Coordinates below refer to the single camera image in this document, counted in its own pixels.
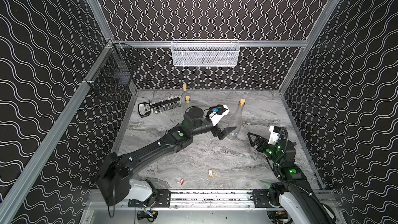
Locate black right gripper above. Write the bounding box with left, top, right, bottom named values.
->
left=248, top=132, right=283, bottom=168

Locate tall clear corked bottle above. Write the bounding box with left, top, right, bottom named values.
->
left=228, top=99, right=246, bottom=139

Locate short clear corked bottle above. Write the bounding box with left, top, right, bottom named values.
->
left=181, top=84, right=189, bottom=102

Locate clear bottle with orange label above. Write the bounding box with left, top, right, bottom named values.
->
left=182, top=95, right=191, bottom=114

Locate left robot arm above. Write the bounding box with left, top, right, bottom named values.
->
left=96, top=104, right=235, bottom=207

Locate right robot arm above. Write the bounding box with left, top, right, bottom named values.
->
left=247, top=125, right=337, bottom=224

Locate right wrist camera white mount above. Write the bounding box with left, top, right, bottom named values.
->
left=268, top=125, right=285, bottom=145

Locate metal base rail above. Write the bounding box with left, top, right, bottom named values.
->
left=122, top=189, right=277, bottom=210

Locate white wire mesh basket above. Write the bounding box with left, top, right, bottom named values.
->
left=171, top=39, right=240, bottom=67

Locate black wire basket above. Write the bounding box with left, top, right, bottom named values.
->
left=88, top=41, right=142, bottom=102

